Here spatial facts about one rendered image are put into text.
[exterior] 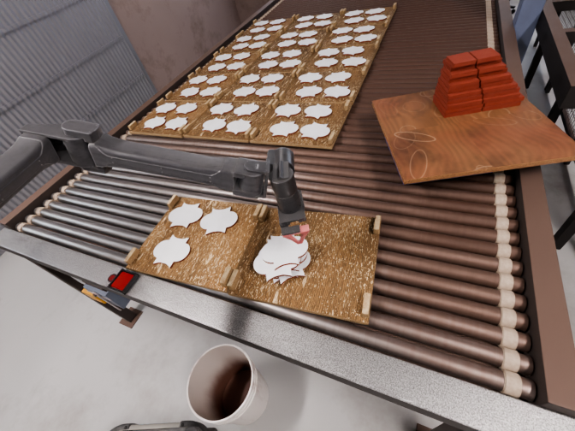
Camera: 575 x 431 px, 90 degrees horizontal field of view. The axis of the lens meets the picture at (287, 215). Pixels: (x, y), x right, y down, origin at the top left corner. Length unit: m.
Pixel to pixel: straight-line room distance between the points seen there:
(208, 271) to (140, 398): 1.22
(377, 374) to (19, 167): 0.86
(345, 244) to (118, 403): 1.65
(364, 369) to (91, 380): 1.83
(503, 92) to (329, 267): 0.84
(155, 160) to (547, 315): 0.93
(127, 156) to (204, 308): 0.49
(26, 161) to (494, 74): 1.32
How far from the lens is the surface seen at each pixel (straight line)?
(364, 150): 1.27
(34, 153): 0.77
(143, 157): 0.70
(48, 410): 2.44
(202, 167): 0.66
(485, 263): 0.96
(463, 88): 1.23
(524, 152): 1.12
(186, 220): 1.16
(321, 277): 0.86
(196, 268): 1.00
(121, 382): 2.18
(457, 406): 0.80
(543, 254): 0.99
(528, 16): 2.25
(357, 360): 0.80
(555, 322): 0.90
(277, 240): 0.89
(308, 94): 1.68
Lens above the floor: 1.69
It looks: 47 degrees down
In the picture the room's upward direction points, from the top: 17 degrees counter-clockwise
